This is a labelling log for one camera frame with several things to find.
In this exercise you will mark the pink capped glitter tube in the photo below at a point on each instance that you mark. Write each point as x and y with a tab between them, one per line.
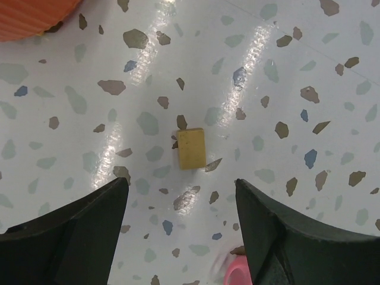
238	272

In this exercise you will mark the orange round organizer container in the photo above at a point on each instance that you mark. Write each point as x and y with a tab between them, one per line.
21	19

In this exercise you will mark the small tan eraser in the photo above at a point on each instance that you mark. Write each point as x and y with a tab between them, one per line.
191	148

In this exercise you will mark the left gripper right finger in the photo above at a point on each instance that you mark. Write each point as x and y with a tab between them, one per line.
284	246

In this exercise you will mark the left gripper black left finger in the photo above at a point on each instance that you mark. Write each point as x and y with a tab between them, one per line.
74	244

